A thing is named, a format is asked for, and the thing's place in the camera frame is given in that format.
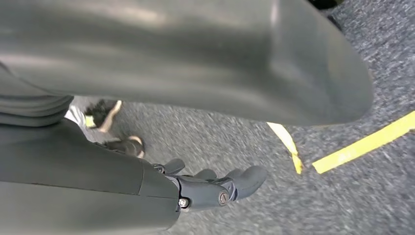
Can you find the person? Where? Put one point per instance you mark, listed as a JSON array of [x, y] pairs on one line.
[[100, 110]]

